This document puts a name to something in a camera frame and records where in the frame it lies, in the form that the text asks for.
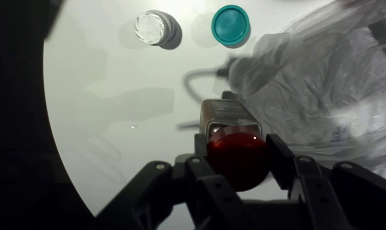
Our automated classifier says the white pill bottle dark label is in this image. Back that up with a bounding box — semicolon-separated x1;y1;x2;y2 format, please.
132;10;183;52

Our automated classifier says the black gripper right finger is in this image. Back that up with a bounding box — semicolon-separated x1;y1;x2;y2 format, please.
264;134;386;230

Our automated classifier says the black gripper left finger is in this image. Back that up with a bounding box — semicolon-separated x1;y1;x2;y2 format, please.
91;134;246;230

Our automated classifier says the white plastic bag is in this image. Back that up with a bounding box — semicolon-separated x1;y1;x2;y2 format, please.
226;0;386;183

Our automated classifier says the spice jar with red lid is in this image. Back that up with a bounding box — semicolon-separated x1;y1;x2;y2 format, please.
194;91;273;194

